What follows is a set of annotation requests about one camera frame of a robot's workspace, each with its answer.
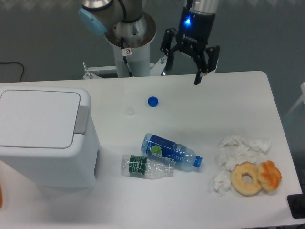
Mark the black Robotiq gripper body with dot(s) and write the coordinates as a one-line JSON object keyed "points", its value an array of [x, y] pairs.
{"points": [[195, 26]]}

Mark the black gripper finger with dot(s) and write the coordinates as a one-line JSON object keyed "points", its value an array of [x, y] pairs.
{"points": [[206, 62], [166, 48]]}

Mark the white push-lid trash can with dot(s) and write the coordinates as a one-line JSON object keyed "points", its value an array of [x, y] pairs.
{"points": [[47, 134]]}

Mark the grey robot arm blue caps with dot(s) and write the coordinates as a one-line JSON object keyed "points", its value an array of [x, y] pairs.
{"points": [[130, 31]]}

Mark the blue bottle cap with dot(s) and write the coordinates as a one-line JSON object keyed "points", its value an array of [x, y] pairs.
{"points": [[153, 101]]}

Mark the white bottle cap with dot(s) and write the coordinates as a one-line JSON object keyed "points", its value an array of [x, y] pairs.
{"points": [[130, 111]]}

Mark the crumpled white tissue upper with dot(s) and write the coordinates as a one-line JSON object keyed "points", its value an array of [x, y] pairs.
{"points": [[233, 140]]}

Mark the crumpled white tissue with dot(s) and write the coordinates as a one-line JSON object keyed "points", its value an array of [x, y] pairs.
{"points": [[231, 156], [233, 140], [259, 145], [222, 183]]}

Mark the crumpled white tissue middle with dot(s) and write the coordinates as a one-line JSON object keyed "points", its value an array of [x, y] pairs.
{"points": [[231, 156]]}

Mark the crumpled white tissue right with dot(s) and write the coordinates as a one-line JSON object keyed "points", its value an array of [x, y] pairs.
{"points": [[259, 145]]}

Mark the blue label plastic bottle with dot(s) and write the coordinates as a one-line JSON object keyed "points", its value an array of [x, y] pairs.
{"points": [[174, 153]]}

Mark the crumpled white tissue lower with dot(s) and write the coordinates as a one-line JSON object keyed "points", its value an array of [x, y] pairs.
{"points": [[222, 183]]}

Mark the green label clear bottle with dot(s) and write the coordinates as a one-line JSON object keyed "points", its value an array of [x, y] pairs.
{"points": [[142, 167]]}

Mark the orange glazed twisted bread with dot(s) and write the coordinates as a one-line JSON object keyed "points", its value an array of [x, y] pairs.
{"points": [[269, 175]]}

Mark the black device at edge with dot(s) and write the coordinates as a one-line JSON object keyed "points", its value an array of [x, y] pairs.
{"points": [[296, 204]]}

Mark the orange object at edge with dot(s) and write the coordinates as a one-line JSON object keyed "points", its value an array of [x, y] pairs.
{"points": [[1, 197]]}

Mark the white metal base frame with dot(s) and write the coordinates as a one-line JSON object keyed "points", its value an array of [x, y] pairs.
{"points": [[100, 70]]}

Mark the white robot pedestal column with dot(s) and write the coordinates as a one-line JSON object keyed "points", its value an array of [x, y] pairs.
{"points": [[132, 62]]}

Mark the white frame at right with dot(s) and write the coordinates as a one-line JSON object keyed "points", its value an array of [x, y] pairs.
{"points": [[297, 107]]}

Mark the plain ring donut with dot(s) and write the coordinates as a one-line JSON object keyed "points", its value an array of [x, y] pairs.
{"points": [[244, 179]]}

